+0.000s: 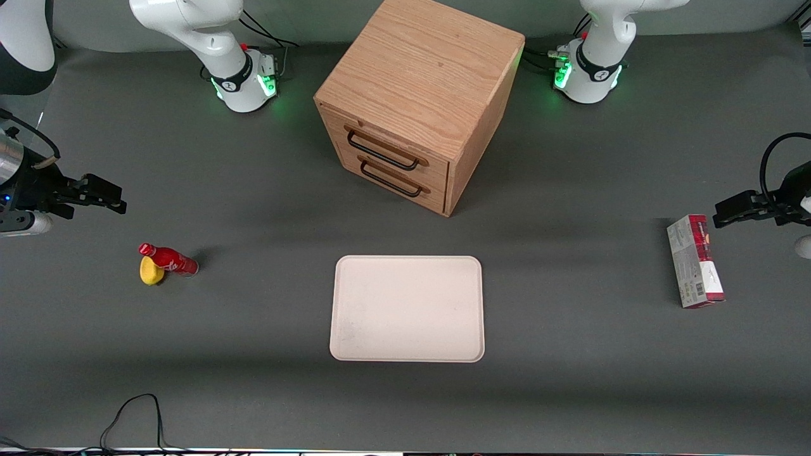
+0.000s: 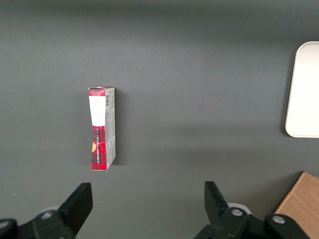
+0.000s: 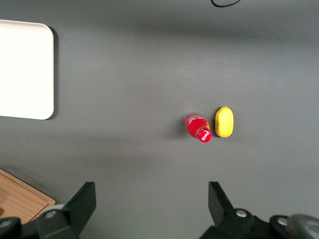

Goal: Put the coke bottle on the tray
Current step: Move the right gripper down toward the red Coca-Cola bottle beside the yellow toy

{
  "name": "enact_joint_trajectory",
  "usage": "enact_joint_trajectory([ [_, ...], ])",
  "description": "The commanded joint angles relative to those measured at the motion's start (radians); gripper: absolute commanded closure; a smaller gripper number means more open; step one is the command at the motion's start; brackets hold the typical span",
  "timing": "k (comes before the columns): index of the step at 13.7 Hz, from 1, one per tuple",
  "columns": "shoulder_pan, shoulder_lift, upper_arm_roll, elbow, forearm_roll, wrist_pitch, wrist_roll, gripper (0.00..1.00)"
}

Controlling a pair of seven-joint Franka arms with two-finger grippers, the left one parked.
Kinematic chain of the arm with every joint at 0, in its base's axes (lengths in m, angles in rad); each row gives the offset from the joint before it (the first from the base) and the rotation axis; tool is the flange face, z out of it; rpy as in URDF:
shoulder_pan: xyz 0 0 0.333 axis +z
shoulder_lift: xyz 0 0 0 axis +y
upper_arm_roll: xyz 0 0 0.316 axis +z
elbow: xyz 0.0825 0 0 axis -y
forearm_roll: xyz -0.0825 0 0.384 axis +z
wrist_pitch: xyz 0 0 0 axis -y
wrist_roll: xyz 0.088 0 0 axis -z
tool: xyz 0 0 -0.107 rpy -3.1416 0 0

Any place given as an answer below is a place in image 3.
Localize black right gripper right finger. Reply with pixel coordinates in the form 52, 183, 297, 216
199, 181, 291, 239

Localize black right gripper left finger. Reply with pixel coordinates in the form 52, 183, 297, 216
0, 181, 97, 239

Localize red coke bottle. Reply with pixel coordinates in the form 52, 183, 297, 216
183, 112, 213, 144

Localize white rectangular tray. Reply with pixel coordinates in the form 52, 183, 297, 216
0, 19, 55, 120

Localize wooden drawer cabinet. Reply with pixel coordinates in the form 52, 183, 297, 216
0, 168, 56, 225

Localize yellow lemon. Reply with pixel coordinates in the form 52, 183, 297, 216
215, 106, 235, 138

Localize black looped cable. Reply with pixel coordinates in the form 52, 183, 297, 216
210, 0, 241, 8

